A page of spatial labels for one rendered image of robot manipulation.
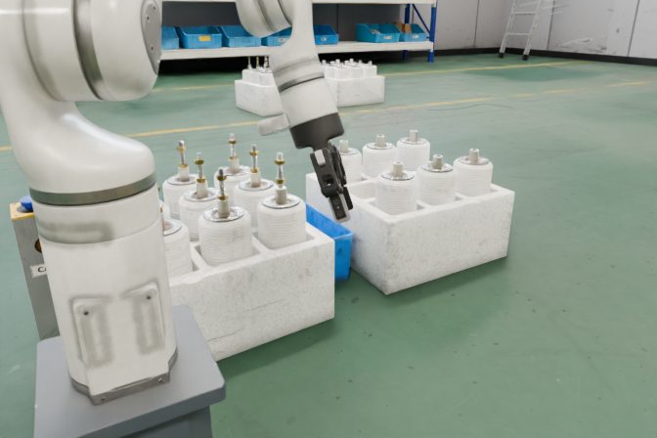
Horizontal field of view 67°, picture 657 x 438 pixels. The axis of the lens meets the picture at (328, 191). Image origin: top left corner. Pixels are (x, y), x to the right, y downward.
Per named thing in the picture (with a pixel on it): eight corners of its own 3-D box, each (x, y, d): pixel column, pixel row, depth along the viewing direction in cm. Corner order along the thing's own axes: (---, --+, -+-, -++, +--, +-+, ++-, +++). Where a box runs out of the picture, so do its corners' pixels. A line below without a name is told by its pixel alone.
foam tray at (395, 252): (506, 256, 130) (515, 192, 124) (385, 295, 112) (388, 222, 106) (413, 208, 162) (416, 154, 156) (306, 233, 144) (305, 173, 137)
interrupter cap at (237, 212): (198, 224, 88) (198, 220, 88) (207, 208, 95) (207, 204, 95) (241, 223, 88) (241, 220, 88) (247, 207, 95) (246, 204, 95)
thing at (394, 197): (422, 250, 118) (427, 178, 111) (389, 259, 113) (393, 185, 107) (397, 236, 125) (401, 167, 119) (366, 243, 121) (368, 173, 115)
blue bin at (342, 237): (355, 279, 119) (356, 233, 115) (316, 291, 113) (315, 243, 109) (295, 234, 143) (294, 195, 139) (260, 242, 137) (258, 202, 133)
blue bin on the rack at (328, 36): (291, 43, 594) (291, 24, 587) (320, 42, 612) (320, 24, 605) (311, 45, 553) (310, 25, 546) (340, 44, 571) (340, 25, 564)
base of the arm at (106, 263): (188, 375, 44) (166, 194, 38) (71, 413, 40) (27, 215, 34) (167, 322, 51) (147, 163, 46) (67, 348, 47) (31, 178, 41)
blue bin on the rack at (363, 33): (353, 41, 633) (354, 23, 626) (378, 40, 649) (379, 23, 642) (374, 43, 591) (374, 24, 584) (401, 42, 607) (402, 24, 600)
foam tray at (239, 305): (334, 318, 104) (334, 240, 98) (142, 389, 84) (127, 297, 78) (256, 247, 135) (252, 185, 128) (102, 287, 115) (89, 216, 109)
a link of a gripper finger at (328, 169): (309, 153, 66) (323, 195, 67) (307, 153, 65) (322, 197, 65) (328, 147, 66) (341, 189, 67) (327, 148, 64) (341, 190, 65)
